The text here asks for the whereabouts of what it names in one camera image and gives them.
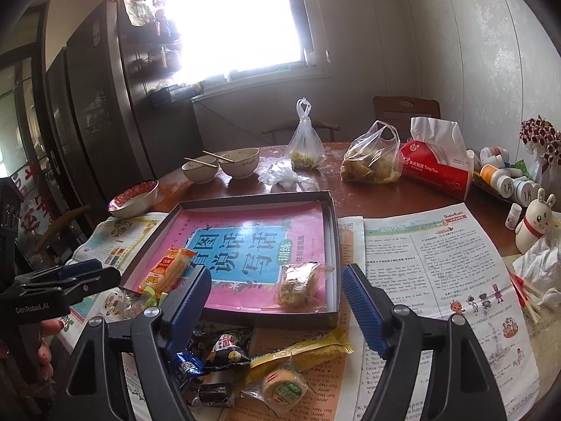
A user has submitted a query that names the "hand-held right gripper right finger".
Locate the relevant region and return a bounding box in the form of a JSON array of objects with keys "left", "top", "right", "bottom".
[{"left": 341, "top": 264, "right": 509, "bottom": 421}]

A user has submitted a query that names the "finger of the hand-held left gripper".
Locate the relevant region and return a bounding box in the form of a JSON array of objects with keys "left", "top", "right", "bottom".
[
  {"left": 13, "top": 259, "right": 104, "bottom": 290},
  {"left": 20, "top": 267, "right": 122, "bottom": 307}
]

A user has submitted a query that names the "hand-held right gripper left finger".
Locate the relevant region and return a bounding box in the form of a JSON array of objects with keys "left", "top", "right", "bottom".
[{"left": 66, "top": 264, "right": 213, "bottom": 421}]

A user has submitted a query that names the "orange snack packet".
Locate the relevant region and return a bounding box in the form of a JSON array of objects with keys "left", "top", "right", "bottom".
[{"left": 138, "top": 248, "right": 198, "bottom": 296}]

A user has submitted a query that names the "blue snack packet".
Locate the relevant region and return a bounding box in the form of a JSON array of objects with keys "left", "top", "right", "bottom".
[{"left": 169, "top": 342, "right": 209, "bottom": 387}]

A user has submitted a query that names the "dark cardboard box tray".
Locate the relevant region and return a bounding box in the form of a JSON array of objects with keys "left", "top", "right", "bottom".
[{"left": 119, "top": 190, "right": 342, "bottom": 327}]

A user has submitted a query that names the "yellow snack packet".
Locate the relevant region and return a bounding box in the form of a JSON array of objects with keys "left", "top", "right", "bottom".
[{"left": 245, "top": 328, "right": 357, "bottom": 375}]

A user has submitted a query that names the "dark brown snack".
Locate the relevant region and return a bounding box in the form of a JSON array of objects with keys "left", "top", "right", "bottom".
[{"left": 186, "top": 381, "right": 237, "bottom": 408}]

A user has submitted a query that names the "round green label pastry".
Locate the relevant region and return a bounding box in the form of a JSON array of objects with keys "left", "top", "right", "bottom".
[{"left": 240, "top": 360, "right": 310, "bottom": 415}]

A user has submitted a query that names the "person's left hand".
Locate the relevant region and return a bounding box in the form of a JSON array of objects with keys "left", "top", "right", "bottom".
[{"left": 35, "top": 318, "right": 66, "bottom": 382}]

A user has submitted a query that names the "green wrapped candy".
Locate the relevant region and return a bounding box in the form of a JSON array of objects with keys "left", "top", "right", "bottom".
[{"left": 131, "top": 292, "right": 166, "bottom": 319}]

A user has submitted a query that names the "colourful children's newspaper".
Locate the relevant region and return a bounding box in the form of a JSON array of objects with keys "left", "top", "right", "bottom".
[{"left": 57, "top": 213, "right": 171, "bottom": 421}]

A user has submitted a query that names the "black snack packet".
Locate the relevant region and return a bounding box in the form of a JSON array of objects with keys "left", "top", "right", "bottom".
[{"left": 193, "top": 331, "right": 252, "bottom": 367}]

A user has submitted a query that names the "clear wrapped crumbly cake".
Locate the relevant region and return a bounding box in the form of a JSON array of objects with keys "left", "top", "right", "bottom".
[{"left": 275, "top": 262, "right": 336, "bottom": 314}]

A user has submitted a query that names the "red patterned bowl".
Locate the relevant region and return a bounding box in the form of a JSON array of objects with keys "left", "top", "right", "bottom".
[{"left": 107, "top": 179, "right": 160, "bottom": 220}]

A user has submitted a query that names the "white English newspaper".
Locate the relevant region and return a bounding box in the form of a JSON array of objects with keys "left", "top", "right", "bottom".
[{"left": 339, "top": 204, "right": 542, "bottom": 421}]

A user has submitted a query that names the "pink book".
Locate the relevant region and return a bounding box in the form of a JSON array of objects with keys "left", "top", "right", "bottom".
[{"left": 131, "top": 200, "right": 334, "bottom": 312}]

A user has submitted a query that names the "small white bowl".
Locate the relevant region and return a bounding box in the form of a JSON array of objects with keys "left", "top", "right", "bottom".
[{"left": 182, "top": 160, "right": 219, "bottom": 185}]

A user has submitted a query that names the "plastic bag with fried food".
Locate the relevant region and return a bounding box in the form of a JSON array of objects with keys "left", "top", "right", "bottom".
[{"left": 341, "top": 120, "right": 404, "bottom": 184}]

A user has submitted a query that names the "large white printed bowl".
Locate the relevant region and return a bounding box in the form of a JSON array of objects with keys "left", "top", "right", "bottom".
[{"left": 218, "top": 148, "right": 261, "bottom": 180}]

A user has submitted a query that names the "red tissue pack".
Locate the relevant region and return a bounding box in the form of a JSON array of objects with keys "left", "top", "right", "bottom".
[{"left": 400, "top": 116, "right": 475, "bottom": 200}]

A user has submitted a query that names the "crumpled clear plastic bag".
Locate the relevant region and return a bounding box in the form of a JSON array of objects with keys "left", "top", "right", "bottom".
[{"left": 258, "top": 160, "right": 314, "bottom": 191}]

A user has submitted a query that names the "glass door with red lettering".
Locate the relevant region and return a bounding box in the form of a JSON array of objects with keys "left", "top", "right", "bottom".
[{"left": 0, "top": 4, "right": 58, "bottom": 273}]

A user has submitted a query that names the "bundle of wooden sticks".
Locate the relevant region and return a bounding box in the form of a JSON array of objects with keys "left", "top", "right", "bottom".
[{"left": 511, "top": 272, "right": 545, "bottom": 330}]

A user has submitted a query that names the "plastic bag with green food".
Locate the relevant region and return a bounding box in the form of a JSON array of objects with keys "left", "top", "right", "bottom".
[{"left": 287, "top": 99, "right": 327, "bottom": 171}]

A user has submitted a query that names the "dark refrigerator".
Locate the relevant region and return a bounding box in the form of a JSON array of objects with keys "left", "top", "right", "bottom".
[{"left": 46, "top": 0, "right": 207, "bottom": 211}]

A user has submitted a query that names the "small white bottle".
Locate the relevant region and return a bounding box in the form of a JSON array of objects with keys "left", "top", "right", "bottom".
[{"left": 505, "top": 204, "right": 523, "bottom": 231}]

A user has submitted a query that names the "white crumpled plastic bag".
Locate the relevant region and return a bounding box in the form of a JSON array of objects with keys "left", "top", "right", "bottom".
[{"left": 513, "top": 232, "right": 561, "bottom": 312}]

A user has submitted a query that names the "cluster of medicine bottles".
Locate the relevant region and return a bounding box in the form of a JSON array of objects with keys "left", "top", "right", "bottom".
[{"left": 465, "top": 146, "right": 544, "bottom": 211}]

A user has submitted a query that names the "rabbit figurine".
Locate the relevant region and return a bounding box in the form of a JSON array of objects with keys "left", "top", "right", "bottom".
[{"left": 515, "top": 188, "right": 557, "bottom": 255}]

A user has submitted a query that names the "wooden chair with cutout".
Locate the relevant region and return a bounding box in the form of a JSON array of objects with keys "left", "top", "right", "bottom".
[{"left": 372, "top": 95, "right": 441, "bottom": 131}]

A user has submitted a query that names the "red white flower bouquet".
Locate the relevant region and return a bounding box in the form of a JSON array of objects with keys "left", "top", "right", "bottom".
[{"left": 519, "top": 116, "right": 561, "bottom": 194}]

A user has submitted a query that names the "window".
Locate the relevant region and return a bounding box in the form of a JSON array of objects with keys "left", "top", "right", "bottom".
[{"left": 153, "top": 0, "right": 330, "bottom": 97}]

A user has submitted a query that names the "wooden chair with curved rail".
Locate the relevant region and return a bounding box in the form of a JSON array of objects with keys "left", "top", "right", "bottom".
[{"left": 262, "top": 123, "right": 342, "bottom": 145}]

